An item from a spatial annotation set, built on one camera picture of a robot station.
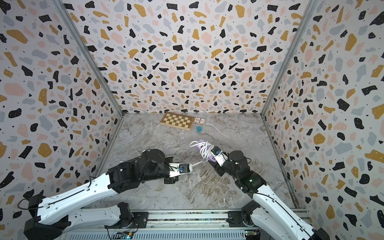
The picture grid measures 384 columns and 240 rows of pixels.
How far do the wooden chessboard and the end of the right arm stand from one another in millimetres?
492

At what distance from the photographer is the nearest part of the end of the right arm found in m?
0.65

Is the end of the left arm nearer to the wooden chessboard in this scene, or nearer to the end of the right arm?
the end of the right arm

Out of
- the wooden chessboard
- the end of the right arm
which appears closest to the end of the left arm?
the end of the right arm

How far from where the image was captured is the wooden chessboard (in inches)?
44.6
